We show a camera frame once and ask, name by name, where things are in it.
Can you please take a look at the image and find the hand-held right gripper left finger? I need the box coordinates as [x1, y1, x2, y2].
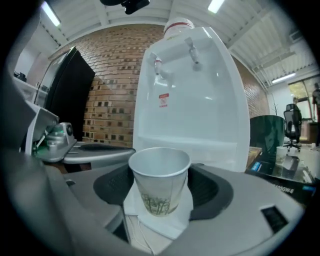
[62, 163, 137, 245]

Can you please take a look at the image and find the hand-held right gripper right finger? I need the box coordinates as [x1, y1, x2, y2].
[159, 163, 306, 256]

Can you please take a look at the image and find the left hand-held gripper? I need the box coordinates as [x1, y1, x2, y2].
[24, 102, 137, 165]

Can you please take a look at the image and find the white paper cup green print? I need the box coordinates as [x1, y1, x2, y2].
[128, 146, 192, 217]
[275, 145, 289, 166]

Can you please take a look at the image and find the white water dispenser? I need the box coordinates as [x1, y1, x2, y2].
[131, 24, 251, 174]

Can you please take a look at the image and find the black product box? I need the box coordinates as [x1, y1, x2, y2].
[244, 147, 318, 210]

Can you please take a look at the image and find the black glass-door fridge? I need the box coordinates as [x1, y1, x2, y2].
[36, 45, 97, 144]

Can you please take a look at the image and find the black office chair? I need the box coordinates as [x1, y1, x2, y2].
[283, 103, 304, 153]

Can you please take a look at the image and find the brown wooden desk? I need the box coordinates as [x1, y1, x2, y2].
[301, 121, 317, 145]

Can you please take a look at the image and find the white table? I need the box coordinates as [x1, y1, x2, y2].
[12, 73, 50, 108]

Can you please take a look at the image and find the red water tap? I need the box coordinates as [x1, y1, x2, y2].
[149, 51, 174, 81]

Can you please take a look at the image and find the large glass window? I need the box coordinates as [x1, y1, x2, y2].
[288, 79, 320, 121]

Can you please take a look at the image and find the ceiling tube light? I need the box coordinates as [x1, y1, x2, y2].
[270, 72, 298, 85]
[40, 0, 63, 28]
[206, 0, 226, 14]

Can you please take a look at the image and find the blue water tap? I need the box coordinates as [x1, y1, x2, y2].
[183, 36, 204, 73]

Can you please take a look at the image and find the clear water jug red label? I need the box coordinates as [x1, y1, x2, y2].
[163, 16, 196, 39]

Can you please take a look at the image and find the black head-mounted camera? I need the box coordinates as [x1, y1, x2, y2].
[99, 0, 151, 15]

